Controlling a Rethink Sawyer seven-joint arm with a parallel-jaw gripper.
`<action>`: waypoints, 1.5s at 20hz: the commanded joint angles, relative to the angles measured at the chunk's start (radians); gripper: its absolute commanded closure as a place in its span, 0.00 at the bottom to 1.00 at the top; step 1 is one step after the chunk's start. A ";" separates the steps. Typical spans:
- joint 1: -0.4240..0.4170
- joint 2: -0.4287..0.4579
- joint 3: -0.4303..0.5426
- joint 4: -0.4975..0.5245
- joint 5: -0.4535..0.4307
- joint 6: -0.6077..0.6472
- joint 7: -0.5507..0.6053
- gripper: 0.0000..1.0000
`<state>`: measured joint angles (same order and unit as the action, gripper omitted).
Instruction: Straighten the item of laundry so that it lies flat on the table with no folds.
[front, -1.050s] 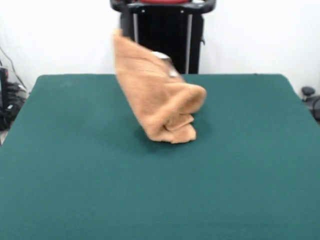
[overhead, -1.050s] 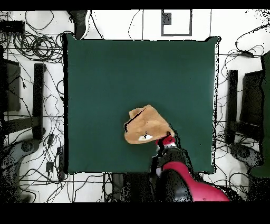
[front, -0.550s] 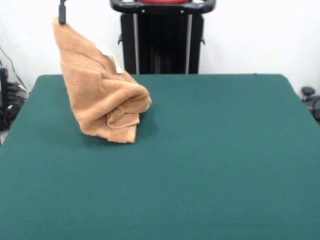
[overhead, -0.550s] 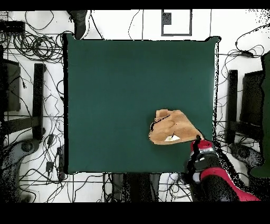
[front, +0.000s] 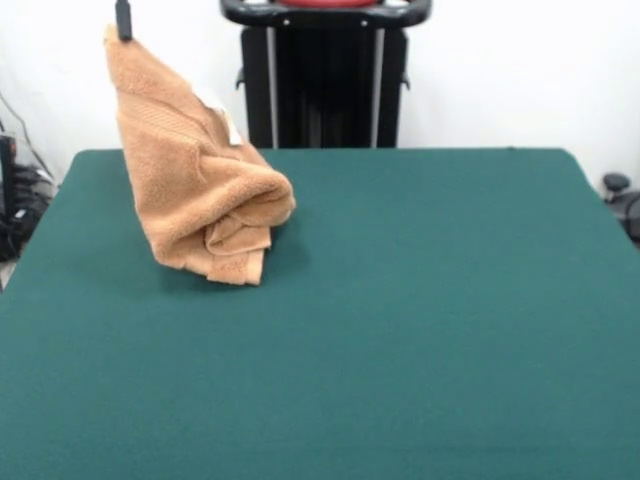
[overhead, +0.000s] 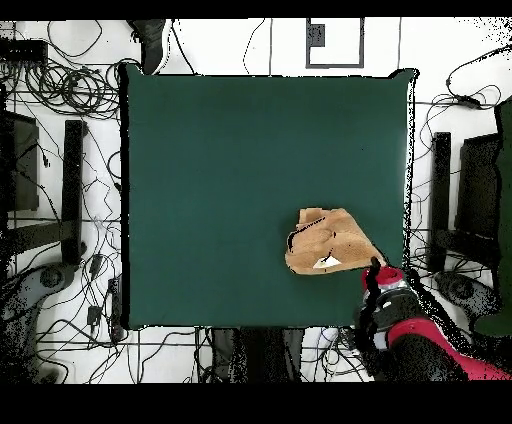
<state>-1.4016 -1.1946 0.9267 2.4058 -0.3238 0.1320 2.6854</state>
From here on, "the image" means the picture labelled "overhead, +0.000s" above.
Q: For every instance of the black metal stand foot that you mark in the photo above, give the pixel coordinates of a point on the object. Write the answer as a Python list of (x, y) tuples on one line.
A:
[(440, 192), (72, 192)]

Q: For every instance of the black power adapter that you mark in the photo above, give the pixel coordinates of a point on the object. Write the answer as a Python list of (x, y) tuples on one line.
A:
[(94, 316), (468, 101)]

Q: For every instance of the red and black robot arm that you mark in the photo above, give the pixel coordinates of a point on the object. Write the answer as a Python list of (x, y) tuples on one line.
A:
[(420, 340)]

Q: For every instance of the dark green table cloth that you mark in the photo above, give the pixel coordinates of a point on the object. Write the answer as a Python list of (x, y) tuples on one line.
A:
[(240, 140)]

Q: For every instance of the tan terry towel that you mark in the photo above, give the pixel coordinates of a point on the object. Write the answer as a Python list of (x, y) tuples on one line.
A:
[(336, 240)]

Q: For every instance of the black flat box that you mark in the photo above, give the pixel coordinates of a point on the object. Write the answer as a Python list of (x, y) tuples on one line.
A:
[(24, 50)]

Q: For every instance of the black cabinet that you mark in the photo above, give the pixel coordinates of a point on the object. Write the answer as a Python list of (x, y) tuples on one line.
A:
[(22, 160)]

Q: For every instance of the black power strip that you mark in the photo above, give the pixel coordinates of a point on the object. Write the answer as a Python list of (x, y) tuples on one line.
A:
[(116, 304)]

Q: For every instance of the black chair seat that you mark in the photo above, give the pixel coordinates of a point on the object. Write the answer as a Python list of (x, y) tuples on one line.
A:
[(478, 188)]

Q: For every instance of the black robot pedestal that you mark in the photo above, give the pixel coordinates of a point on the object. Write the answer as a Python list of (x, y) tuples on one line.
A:
[(260, 352)]

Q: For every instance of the grey swivel chair base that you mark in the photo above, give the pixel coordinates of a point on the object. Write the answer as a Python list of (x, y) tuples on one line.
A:
[(24, 296), (464, 292)]

